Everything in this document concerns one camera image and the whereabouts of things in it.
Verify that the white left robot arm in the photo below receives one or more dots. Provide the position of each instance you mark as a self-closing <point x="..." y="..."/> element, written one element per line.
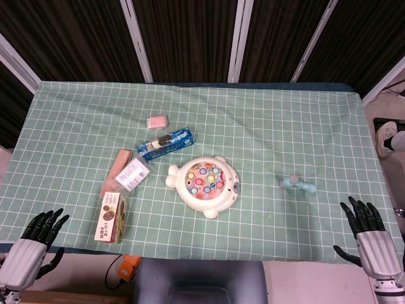
<point x="8" y="296"/>

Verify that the green checked tablecloth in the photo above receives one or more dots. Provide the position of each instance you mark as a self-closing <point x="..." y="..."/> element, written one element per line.
<point x="253" y="126"/>

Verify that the clear packet with white label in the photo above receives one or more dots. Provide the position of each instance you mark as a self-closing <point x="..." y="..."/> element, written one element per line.
<point x="133" y="173"/>

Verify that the grey blue padded seat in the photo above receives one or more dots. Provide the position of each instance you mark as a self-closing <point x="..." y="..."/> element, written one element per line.
<point x="199" y="282"/>

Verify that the grey trouser leg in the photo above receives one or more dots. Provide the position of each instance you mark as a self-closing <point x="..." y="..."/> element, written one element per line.
<point x="399" y="139"/>

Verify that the white frame post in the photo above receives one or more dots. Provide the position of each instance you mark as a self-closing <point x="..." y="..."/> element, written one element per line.
<point x="313" y="41"/>
<point x="240" y="41"/>
<point x="136" y="41"/>
<point x="19" y="66"/>
<point x="386" y="82"/>

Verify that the pink sausage stick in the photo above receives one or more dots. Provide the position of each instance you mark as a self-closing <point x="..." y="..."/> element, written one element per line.
<point x="120" y="158"/>

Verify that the small dark object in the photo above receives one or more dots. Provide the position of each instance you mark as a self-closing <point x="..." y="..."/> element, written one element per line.
<point x="401" y="212"/>

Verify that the blue cookie box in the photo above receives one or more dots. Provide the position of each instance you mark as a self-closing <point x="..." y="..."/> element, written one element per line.
<point x="166" y="143"/>

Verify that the black and silver right hand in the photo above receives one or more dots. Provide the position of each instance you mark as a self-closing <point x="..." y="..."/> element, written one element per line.
<point x="378" y="253"/>

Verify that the white fish fishing game toy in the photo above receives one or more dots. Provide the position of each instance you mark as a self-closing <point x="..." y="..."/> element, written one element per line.
<point x="205" y="183"/>

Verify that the black and silver left hand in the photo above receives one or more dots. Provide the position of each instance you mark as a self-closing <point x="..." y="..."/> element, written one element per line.
<point x="22" y="259"/>

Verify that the orange device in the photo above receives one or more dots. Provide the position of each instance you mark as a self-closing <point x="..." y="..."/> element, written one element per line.
<point x="128" y="269"/>

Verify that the small light blue toy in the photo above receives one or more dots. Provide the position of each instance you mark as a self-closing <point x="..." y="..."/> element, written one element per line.
<point x="303" y="186"/>

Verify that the small pink wrapped packet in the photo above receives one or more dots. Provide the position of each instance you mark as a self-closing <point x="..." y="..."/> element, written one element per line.
<point x="157" y="122"/>

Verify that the white sneaker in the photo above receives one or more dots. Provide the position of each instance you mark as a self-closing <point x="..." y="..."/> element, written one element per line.
<point x="384" y="136"/>

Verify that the white brown biscuit box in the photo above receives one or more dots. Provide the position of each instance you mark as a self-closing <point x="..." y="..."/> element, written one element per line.
<point x="109" y="218"/>

